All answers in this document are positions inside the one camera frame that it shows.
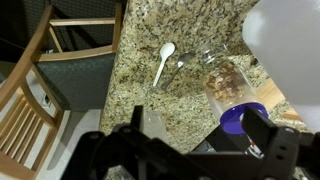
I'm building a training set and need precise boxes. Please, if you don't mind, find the metal spoon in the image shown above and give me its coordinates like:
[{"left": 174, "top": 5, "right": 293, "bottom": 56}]
[{"left": 161, "top": 52, "right": 195, "bottom": 90}]

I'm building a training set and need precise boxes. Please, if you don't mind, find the white plastic spoon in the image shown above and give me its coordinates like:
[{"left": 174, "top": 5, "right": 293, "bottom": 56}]
[{"left": 153, "top": 42, "right": 175, "bottom": 87}]

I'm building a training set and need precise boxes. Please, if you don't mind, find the clear jar with purple lid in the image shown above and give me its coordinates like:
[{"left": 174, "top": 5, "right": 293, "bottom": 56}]
[{"left": 202, "top": 45, "right": 268, "bottom": 135}]

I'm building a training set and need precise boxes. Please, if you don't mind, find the white and orange bottle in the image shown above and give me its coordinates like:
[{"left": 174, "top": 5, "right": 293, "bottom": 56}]
[{"left": 245, "top": 143, "right": 264, "bottom": 158}]

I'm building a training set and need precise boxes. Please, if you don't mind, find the wooden chair with grey seat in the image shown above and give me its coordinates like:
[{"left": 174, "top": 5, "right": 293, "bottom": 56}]
[{"left": 0, "top": 2, "right": 123, "bottom": 180}]

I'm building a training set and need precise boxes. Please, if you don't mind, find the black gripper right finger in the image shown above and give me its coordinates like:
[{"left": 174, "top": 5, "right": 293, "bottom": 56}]
[{"left": 242, "top": 106, "right": 278, "bottom": 153}]

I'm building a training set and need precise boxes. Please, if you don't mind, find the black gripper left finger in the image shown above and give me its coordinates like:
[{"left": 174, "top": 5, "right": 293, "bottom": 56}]
[{"left": 130, "top": 105, "right": 144, "bottom": 131}]

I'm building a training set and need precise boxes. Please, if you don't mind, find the wooden cutting board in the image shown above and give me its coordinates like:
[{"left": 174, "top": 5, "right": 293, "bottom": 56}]
[{"left": 256, "top": 79, "right": 301, "bottom": 121}]

